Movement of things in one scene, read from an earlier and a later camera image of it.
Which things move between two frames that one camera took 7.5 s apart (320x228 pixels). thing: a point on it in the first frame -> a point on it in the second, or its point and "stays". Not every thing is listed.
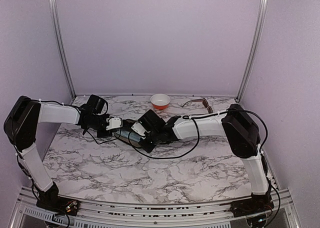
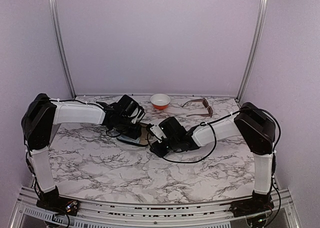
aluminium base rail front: (27, 214) stays
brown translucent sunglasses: (209, 109) stays
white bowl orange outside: (160, 101) stays
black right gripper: (147, 148) -> (158, 151)
